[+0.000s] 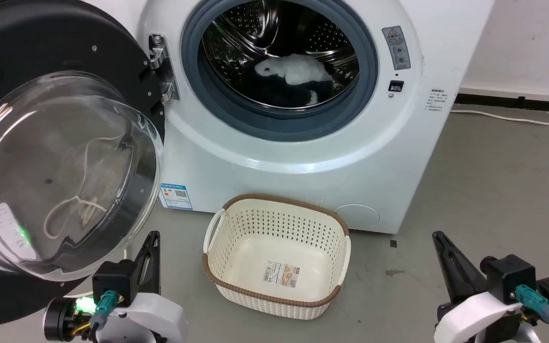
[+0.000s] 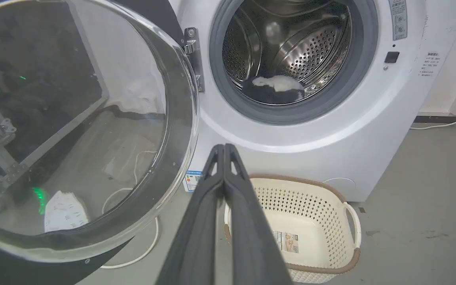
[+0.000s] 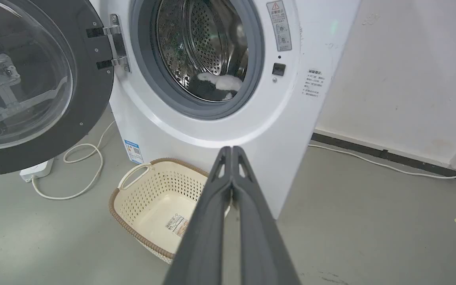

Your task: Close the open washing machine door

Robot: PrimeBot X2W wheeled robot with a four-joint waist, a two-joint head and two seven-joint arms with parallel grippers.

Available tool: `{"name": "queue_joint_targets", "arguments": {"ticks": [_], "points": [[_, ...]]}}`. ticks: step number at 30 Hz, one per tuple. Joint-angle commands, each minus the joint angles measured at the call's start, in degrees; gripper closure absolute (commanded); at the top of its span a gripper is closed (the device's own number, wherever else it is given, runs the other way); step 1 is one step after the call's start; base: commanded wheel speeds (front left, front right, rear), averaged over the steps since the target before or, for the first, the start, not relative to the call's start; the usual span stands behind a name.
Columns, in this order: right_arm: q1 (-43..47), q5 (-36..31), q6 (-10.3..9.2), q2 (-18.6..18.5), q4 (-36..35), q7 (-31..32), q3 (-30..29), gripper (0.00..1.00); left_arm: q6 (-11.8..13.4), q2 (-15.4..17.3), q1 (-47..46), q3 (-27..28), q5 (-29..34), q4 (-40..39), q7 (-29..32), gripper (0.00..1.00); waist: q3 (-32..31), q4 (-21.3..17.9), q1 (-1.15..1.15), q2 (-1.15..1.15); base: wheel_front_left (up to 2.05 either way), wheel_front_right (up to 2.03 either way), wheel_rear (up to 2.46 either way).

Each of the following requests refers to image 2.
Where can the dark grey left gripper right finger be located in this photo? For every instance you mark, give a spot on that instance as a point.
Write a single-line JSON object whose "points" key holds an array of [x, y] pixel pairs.
{"points": [[251, 237]]}

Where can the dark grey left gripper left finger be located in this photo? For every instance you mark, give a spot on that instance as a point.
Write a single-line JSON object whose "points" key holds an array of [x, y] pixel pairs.
{"points": [[196, 237]]}

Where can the white front-load washing machine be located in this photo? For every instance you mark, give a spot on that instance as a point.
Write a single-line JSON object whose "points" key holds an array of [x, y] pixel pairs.
{"points": [[331, 130]]}

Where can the glass washer door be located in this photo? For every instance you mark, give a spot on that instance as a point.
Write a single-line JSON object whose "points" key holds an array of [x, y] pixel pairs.
{"points": [[73, 130]]}

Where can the chrome door hinge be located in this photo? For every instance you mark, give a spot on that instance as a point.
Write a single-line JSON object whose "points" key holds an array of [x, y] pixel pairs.
{"points": [[193, 55]]}

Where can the cream perforated laundry basket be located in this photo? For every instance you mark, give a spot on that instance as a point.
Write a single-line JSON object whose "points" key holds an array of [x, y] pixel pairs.
{"points": [[315, 225]]}

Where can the black and white garment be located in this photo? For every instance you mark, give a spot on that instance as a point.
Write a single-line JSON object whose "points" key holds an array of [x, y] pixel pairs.
{"points": [[277, 89]]}

